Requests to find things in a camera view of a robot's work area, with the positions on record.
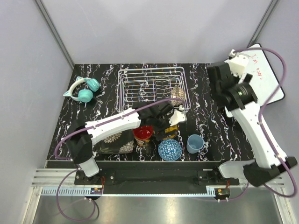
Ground yellow patterned plate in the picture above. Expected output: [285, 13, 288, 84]
[154, 125, 178, 141]

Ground red interior mug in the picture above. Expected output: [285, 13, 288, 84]
[133, 126, 154, 147]

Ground blue triangle patterned bowl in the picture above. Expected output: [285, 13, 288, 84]
[158, 139, 182, 161]

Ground black floral square plate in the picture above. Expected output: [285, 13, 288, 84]
[93, 130, 135, 154]

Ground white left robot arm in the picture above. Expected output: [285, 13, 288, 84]
[64, 98, 187, 185]

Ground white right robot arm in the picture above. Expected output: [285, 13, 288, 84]
[206, 62, 298, 187]

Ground brown patterned bowl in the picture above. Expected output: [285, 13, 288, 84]
[170, 86, 185, 106]

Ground white dry-erase board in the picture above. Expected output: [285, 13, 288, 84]
[234, 43, 278, 106]

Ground light blue cup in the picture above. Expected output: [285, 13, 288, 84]
[186, 134, 204, 154]

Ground teal cat-ear headphones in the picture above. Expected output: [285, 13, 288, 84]
[63, 76, 100, 103]

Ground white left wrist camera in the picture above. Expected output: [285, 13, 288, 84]
[169, 105, 187, 126]

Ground white wire dish rack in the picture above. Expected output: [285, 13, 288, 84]
[116, 67, 191, 112]

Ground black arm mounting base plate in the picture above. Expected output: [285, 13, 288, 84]
[74, 161, 239, 195]

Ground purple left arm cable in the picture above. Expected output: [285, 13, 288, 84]
[54, 98, 184, 221]

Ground aluminium front rail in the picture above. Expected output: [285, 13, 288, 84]
[31, 168, 287, 196]

